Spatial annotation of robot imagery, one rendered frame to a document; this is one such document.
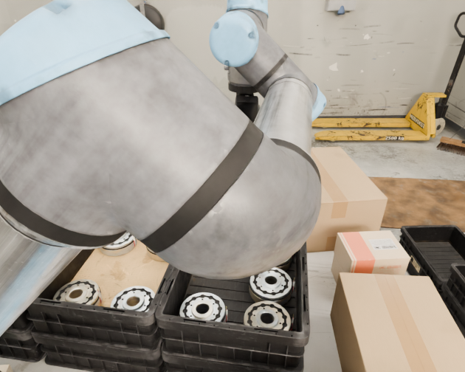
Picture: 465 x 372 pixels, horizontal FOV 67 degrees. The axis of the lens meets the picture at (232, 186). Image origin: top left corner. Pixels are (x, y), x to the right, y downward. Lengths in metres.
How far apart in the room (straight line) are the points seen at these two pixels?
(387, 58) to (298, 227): 4.20
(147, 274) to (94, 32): 0.81
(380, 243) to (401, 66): 3.56
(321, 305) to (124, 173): 0.92
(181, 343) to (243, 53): 0.57
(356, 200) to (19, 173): 1.03
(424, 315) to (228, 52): 0.69
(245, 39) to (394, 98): 4.08
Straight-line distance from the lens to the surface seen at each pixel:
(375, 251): 1.05
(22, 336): 0.96
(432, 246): 2.17
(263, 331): 0.71
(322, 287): 1.12
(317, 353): 0.98
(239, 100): 0.71
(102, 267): 1.02
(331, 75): 4.24
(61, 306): 0.82
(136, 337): 0.82
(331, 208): 1.14
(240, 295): 0.90
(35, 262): 0.30
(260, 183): 0.21
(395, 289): 0.95
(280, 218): 0.22
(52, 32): 0.21
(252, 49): 0.56
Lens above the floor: 1.49
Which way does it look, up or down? 31 degrees down
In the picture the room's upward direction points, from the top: straight up
